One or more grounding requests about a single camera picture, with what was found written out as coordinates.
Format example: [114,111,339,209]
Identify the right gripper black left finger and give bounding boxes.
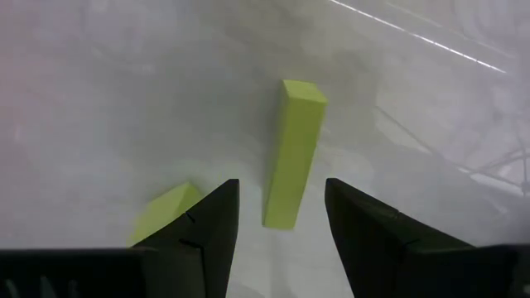
[131,178,241,298]

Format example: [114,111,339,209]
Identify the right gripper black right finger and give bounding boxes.
[324,177,478,298]

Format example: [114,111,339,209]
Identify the long green foam block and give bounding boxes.
[261,79,329,231]

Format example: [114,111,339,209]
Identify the small green foam block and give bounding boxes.
[127,180,205,248]

